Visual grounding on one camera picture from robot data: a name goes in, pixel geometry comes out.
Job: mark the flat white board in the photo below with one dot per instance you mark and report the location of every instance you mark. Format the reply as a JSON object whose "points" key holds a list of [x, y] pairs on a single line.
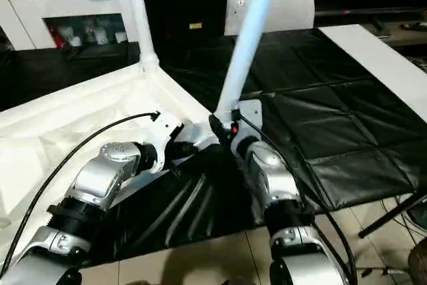
{"points": [[380, 65]]}

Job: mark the white plastic table top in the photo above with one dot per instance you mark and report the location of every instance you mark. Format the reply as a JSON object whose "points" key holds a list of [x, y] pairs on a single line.
{"points": [[53, 125]]}

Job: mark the white plastic bag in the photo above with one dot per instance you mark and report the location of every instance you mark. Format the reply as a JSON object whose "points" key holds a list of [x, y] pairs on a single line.
{"points": [[287, 8]]}

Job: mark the white cabinet with glass doors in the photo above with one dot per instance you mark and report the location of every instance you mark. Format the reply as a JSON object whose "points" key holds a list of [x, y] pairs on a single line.
{"points": [[67, 5]]}

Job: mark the white plastic table leg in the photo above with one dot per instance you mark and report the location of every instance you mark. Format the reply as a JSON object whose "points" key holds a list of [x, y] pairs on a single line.
{"points": [[250, 38], [141, 11]]}

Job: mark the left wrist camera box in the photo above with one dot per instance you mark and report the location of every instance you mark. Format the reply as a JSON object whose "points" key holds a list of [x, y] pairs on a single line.
{"points": [[167, 138]]}

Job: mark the small brown block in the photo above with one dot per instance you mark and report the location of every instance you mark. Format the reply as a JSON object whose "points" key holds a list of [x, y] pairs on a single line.
{"points": [[195, 26]]}

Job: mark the black floor stand bar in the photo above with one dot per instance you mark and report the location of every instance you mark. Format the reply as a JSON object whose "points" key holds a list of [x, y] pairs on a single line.
{"points": [[393, 213]]}

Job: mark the black work mat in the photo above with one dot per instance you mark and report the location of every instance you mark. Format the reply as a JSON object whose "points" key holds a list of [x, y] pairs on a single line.
{"points": [[320, 105]]}

